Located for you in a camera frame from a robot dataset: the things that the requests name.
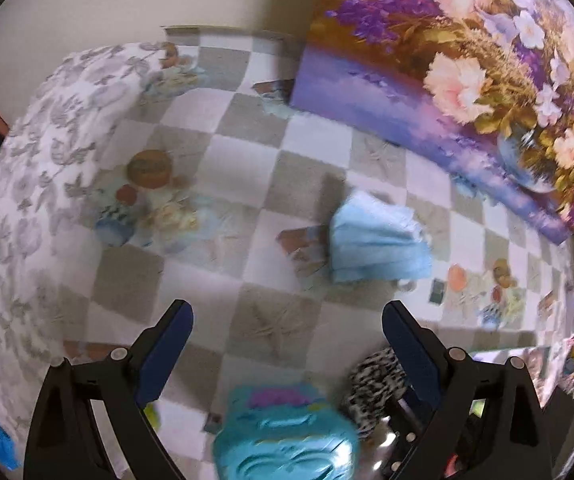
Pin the grey floral cloth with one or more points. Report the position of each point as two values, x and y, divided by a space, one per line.
27 170

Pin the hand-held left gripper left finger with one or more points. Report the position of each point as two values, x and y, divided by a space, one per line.
167 355

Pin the flower painting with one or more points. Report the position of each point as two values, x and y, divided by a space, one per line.
467 60

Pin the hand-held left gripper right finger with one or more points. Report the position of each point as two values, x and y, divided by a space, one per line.
409 355

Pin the leopard print cloth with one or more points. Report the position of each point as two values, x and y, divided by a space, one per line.
372 385

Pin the blue face mask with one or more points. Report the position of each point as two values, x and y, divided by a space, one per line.
377 245

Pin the teal plastic box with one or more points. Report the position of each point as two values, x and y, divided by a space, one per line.
287 450

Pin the checkered tablecloth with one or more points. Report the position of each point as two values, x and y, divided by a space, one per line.
247 170

